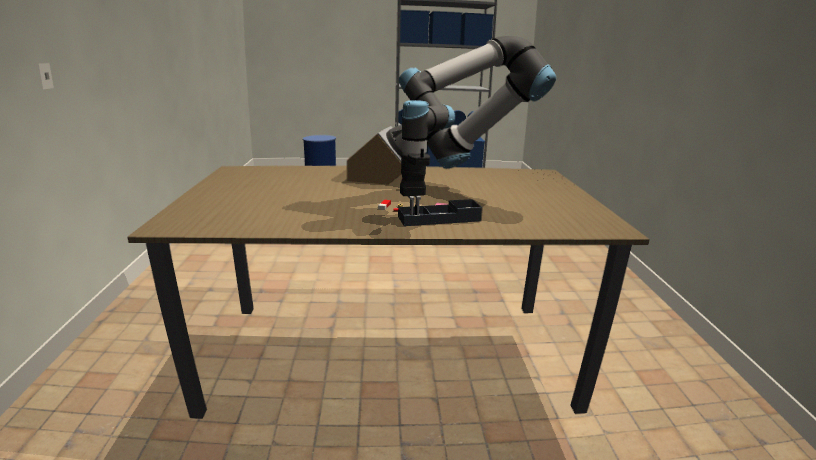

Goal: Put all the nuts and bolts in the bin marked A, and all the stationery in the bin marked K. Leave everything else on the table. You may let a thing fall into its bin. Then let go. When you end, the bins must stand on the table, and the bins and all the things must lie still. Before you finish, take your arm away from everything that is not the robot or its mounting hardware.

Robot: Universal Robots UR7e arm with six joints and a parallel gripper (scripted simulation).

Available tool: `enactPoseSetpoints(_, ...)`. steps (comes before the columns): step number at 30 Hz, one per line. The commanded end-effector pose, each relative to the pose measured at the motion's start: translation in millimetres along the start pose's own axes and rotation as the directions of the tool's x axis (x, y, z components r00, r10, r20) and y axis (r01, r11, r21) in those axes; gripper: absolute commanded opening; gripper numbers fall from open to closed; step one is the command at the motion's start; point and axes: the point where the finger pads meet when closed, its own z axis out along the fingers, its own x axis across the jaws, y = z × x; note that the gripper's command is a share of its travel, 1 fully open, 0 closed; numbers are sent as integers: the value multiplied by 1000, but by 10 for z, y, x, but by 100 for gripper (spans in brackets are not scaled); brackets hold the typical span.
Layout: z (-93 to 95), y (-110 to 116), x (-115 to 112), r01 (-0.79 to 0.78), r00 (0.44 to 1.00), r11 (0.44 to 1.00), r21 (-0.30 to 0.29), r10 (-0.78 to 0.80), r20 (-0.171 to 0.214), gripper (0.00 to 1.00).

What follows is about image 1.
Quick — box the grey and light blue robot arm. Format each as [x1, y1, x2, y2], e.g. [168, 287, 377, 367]
[386, 36, 556, 169]

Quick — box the black rack of bins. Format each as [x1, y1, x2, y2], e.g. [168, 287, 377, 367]
[399, 199, 482, 226]

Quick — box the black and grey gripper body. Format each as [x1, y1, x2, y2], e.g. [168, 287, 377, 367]
[400, 139, 430, 196]

